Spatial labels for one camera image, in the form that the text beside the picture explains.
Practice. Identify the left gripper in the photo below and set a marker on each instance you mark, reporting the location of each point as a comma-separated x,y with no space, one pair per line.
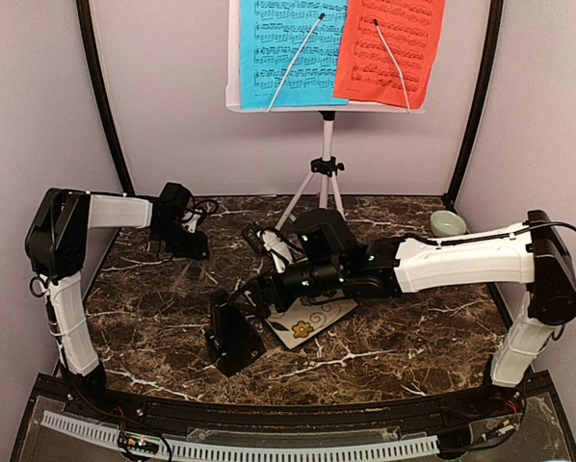
194,251

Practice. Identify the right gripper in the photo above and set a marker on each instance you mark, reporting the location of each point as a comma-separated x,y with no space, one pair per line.
259,287

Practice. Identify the clear plastic metronome cover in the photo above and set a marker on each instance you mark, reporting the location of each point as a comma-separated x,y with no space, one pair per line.
187,282

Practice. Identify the black metronome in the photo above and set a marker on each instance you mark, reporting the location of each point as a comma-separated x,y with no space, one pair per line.
233,344

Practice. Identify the white perforated music stand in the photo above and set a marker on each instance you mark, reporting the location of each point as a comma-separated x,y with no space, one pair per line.
326,167

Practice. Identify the blue sheet music paper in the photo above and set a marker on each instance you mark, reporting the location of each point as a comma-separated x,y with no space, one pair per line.
289,53

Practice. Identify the red sheet music paper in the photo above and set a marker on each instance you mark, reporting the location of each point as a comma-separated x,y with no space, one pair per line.
387,51

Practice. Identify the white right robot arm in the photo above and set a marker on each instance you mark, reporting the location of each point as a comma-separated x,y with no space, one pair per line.
531,253

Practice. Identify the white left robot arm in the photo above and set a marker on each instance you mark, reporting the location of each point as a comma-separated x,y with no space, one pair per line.
56,245

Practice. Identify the floral square ceramic plate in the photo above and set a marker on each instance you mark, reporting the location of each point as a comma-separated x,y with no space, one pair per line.
309,316

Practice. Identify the pale green ceramic bowl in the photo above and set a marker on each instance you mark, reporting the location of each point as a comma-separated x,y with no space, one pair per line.
445,223

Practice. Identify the grey slotted cable duct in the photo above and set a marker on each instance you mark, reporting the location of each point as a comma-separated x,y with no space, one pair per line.
215,445

